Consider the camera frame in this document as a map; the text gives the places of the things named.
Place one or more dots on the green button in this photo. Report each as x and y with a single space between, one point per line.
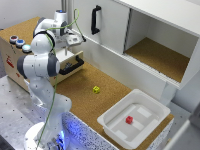
26 48

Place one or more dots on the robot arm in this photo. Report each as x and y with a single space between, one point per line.
39 68

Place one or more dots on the white sliding door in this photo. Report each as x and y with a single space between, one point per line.
111 23

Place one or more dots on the wooden drawer box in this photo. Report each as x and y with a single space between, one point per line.
10 61

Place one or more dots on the white plastic box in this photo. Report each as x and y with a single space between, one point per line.
146 110

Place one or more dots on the wooden drawer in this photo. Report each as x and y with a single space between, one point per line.
71 76

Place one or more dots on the white cabinet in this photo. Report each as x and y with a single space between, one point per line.
156 20

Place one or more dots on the red button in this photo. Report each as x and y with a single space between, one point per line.
13 38

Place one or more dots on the yellow block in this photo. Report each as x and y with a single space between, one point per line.
96 89

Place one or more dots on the pink block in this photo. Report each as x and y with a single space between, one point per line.
129 120

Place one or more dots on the blue button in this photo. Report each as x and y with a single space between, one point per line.
20 42

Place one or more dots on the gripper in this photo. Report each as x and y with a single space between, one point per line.
73 39

